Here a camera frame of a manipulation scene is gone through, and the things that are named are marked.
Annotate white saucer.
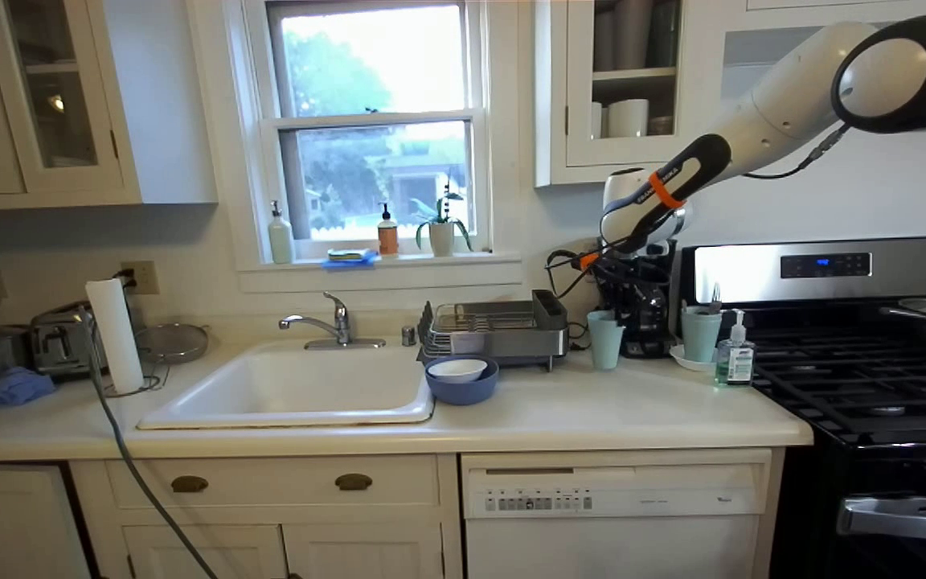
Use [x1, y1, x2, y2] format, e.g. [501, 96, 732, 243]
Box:
[665, 339, 726, 376]

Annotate white base cabinets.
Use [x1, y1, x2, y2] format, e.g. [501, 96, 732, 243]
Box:
[0, 454, 465, 579]

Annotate light blue plastic cup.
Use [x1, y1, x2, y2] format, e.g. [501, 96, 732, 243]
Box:
[584, 307, 630, 373]

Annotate white dishwasher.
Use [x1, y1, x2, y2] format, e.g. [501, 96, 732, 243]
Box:
[456, 448, 778, 579]

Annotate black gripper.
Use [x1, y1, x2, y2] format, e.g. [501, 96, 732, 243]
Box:
[591, 240, 668, 331]

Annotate large white mug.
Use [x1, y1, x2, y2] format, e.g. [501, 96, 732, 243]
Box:
[601, 96, 653, 142]

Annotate black steel gas stove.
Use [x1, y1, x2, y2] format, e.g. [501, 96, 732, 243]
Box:
[678, 235, 926, 579]

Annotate blue sponge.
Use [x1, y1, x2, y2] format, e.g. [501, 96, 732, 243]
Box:
[323, 246, 378, 272]

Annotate blue cloth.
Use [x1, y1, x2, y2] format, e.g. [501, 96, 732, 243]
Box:
[0, 366, 59, 412]

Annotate glass dish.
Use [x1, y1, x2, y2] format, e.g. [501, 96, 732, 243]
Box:
[138, 317, 212, 366]

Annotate white framed window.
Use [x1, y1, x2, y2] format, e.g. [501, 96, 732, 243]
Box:
[185, 0, 532, 296]

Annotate white paper towel roll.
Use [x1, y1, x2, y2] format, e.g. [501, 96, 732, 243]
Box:
[83, 275, 151, 398]

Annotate black hanging cable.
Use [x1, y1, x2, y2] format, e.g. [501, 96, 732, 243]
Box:
[76, 307, 223, 579]

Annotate clear green soap pump bottle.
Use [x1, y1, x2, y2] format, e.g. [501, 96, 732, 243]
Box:
[717, 306, 760, 385]

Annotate white glass door wall cabinet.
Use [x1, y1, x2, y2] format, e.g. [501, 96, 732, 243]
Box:
[0, 0, 220, 216]

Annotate orange soap bottle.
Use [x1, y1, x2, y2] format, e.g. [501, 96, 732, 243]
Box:
[373, 198, 403, 259]

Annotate chrome faucet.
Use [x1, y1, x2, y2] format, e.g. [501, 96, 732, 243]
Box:
[278, 290, 390, 353]

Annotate light green plastic cup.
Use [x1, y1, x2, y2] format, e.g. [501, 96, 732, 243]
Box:
[678, 300, 722, 366]

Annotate black coffee maker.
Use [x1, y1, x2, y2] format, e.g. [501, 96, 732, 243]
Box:
[596, 232, 682, 360]

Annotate blue bowl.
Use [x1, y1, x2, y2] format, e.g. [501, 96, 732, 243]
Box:
[422, 353, 501, 408]

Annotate silver toaster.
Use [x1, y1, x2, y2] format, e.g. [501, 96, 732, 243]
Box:
[27, 302, 104, 380]

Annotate grey metal dish rack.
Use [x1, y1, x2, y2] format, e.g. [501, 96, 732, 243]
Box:
[415, 287, 571, 376]

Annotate white kitchen sink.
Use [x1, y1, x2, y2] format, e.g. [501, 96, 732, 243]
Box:
[138, 343, 438, 433]

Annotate white pot with plant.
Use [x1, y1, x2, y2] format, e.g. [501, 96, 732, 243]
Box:
[411, 182, 476, 259]

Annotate white pump bottle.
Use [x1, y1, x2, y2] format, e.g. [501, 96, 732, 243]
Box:
[264, 198, 297, 269]

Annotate white wall cabinet with mugs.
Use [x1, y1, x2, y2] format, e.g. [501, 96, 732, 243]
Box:
[532, 0, 750, 189]

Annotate small white bowl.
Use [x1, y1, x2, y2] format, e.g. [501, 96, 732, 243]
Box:
[429, 357, 489, 385]

